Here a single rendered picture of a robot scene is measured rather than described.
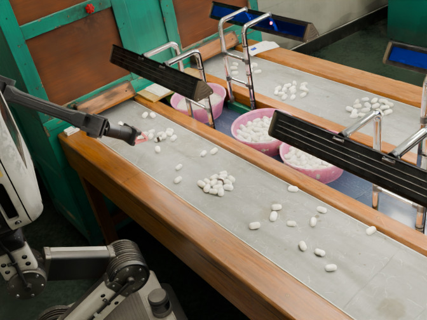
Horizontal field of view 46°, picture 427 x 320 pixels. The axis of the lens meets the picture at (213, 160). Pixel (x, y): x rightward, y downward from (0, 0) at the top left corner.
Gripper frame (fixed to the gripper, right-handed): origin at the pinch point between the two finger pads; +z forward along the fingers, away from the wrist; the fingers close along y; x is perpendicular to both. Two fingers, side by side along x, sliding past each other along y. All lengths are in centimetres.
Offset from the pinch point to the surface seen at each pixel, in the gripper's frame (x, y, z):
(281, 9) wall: -105, 124, 173
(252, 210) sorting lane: 4, -58, 8
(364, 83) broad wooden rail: -56, -37, 73
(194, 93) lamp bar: -25.2, -28.9, -9.1
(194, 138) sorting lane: -6.3, -5.7, 19.2
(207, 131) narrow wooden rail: -11.5, -9.2, 21.5
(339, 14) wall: -127, 119, 236
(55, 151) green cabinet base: 26, 48, -10
